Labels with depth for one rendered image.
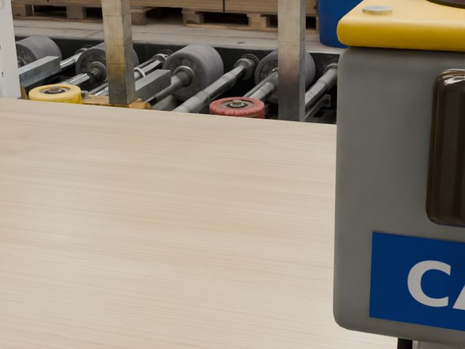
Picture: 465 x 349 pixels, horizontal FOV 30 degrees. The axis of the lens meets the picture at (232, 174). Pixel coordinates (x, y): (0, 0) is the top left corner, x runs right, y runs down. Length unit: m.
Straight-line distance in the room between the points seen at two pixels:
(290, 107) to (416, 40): 1.21
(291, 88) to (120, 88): 0.30
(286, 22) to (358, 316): 1.17
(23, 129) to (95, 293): 0.50
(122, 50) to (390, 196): 1.29
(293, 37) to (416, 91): 1.18
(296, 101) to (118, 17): 0.32
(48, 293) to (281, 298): 0.20
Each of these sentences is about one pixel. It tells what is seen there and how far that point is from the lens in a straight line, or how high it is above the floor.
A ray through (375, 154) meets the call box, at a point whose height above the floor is 1.19.
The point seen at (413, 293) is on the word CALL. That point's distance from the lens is 0.19.
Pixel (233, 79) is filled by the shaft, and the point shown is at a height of 0.81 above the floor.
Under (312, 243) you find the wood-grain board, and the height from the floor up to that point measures 0.90.
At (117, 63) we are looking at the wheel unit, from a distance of 1.47.
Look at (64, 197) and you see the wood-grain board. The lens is 0.96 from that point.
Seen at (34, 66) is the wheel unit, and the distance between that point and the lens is 1.78.
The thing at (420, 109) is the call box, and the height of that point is 1.20.
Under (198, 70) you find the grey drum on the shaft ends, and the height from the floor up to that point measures 0.82.
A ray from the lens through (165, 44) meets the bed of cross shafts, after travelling 2.01.
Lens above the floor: 1.25
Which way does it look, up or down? 21 degrees down
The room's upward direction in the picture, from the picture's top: 1 degrees counter-clockwise
